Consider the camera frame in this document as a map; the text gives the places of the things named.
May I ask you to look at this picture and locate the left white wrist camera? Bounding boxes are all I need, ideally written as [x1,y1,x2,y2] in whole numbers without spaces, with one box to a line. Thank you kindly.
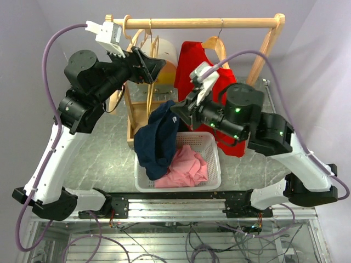
[85,20,125,58]

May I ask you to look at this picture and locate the wooden hanger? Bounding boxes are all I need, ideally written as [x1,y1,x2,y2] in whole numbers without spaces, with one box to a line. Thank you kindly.
[109,14,153,113]
[146,19,162,121]
[201,19,227,61]

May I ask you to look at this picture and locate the white plastic basket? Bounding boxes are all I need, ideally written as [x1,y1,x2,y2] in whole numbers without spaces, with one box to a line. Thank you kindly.
[134,131,221,192]

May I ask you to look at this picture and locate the red t shirt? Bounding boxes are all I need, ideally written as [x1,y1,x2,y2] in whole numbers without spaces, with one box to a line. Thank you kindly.
[174,41,245,158]

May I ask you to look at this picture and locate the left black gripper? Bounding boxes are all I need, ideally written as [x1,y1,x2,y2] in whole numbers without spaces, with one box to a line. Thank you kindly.
[93,42,166,104]

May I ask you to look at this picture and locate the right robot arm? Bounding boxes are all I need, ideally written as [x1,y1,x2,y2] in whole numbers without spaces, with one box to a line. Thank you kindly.
[171,83,338,217]

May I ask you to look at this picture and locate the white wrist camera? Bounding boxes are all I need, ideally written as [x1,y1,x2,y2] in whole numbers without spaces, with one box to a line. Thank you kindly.
[85,20,125,58]
[189,62,219,106]

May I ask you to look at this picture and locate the aluminium mounting rail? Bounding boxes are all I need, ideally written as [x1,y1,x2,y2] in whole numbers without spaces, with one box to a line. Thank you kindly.
[65,198,319,222]

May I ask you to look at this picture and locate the wooden clothes rack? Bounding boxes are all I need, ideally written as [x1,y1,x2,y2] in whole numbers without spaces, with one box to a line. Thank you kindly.
[105,14,285,148]

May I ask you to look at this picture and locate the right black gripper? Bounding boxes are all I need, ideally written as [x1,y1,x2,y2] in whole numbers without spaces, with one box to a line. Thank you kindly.
[171,85,246,141]

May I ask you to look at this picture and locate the pink t shirt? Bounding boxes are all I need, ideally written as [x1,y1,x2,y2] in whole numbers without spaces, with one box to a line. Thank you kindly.
[154,145,208,188]

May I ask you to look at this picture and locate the loose cables under table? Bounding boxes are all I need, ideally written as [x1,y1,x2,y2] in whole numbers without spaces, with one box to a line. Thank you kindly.
[60,221,302,263]

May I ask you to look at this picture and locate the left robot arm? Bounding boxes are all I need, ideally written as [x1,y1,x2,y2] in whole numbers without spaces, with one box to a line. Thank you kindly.
[12,47,166,221]

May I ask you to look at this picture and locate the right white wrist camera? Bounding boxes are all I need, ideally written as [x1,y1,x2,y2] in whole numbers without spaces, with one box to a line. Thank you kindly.
[189,62,219,106]

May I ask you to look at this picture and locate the navy blue t shirt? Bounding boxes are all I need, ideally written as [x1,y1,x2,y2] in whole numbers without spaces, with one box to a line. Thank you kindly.
[134,100,179,181]

